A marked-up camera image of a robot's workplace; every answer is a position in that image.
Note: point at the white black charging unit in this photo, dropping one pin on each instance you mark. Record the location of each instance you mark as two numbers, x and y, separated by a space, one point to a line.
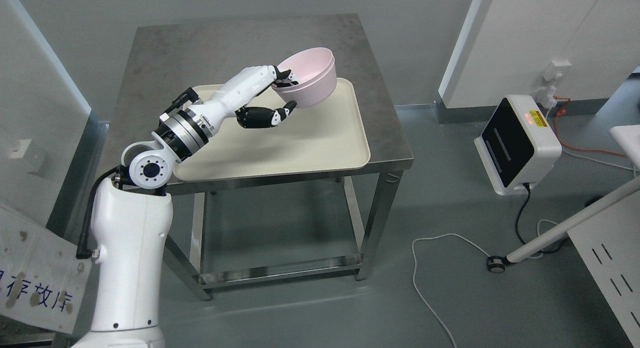
517 146

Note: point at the white perforated panel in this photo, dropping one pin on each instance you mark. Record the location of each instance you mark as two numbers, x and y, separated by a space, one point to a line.
608 243

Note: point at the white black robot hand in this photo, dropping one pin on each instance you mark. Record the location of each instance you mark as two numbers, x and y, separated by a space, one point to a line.
233 98

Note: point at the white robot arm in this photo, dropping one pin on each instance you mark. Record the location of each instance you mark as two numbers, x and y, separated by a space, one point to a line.
128 220

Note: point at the white cart leg with caster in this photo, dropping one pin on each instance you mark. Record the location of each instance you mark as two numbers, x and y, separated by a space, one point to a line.
627 136

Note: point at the pink bowl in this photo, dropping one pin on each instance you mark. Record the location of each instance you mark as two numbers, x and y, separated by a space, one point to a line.
306 66
311 94

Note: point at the white sign with blue text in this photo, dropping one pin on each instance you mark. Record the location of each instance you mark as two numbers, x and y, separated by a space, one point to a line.
42 281

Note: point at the stainless steel table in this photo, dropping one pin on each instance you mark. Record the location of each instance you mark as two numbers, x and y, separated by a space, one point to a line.
162 57

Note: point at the white wall box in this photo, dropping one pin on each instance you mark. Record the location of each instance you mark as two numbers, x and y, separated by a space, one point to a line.
19 149

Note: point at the beige plastic tray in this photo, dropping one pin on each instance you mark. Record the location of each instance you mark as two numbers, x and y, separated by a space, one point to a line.
329 136

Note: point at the white wall socket plug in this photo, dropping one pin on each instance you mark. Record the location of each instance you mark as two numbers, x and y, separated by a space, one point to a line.
553 73

